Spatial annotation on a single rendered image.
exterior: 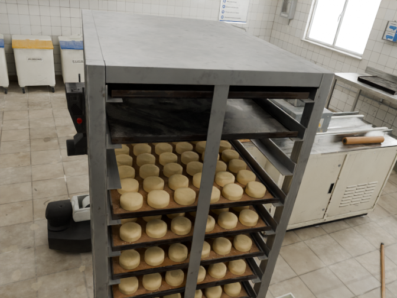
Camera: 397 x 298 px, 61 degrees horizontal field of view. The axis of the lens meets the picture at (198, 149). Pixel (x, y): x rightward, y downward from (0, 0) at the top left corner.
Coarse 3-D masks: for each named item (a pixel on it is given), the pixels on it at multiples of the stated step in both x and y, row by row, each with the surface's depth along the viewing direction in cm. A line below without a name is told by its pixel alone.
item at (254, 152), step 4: (248, 148) 255; (252, 148) 257; (256, 148) 258; (252, 152) 258; (256, 152) 260; (260, 152) 261; (256, 156) 262; (260, 156) 263; (264, 156) 265; (256, 160) 264; (260, 160) 265; (264, 160) 267; (260, 164) 268; (264, 164) 270; (264, 168) 271
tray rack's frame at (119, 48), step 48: (96, 48) 63; (144, 48) 67; (192, 48) 73; (240, 48) 79; (96, 96) 56; (96, 144) 60; (96, 192) 65; (288, 192) 81; (96, 240) 70; (192, 240) 80; (96, 288) 77; (192, 288) 88
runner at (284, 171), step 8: (256, 144) 90; (264, 144) 90; (272, 144) 86; (264, 152) 86; (272, 152) 86; (280, 152) 83; (272, 160) 83; (280, 160) 83; (288, 160) 79; (280, 168) 80; (288, 168) 80
